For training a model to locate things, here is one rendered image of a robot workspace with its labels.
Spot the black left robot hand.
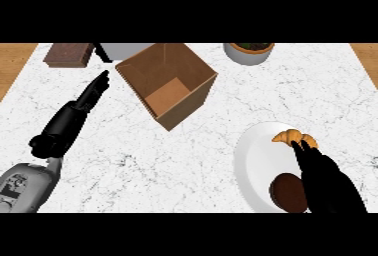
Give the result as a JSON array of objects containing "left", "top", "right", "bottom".
[{"left": 29, "top": 69, "right": 113, "bottom": 159}]

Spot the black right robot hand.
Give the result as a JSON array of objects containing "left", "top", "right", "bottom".
[{"left": 290, "top": 139, "right": 370, "bottom": 214}]

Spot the chocolate cupcake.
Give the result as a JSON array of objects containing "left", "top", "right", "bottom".
[{"left": 268, "top": 172, "right": 311, "bottom": 214}]

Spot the white oval plate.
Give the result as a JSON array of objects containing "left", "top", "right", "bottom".
[{"left": 233, "top": 121, "right": 323, "bottom": 214}]

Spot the open cardboard box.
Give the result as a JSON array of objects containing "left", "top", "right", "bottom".
[{"left": 114, "top": 43, "right": 219, "bottom": 132}]

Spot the golden croissant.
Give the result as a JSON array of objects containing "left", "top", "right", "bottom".
[{"left": 271, "top": 128, "right": 321, "bottom": 150}]

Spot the brown rectangular block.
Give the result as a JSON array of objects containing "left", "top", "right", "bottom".
[{"left": 42, "top": 43, "right": 97, "bottom": 69}]

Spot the pale grey appliance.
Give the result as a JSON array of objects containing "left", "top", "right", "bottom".
[{"left": 92, "top": 43, "right": 157, "bottom": 64}]

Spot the white pot with plant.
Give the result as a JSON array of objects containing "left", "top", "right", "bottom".
[{"left": 224, "top": 43, "right": 277, "bottom": 67}]

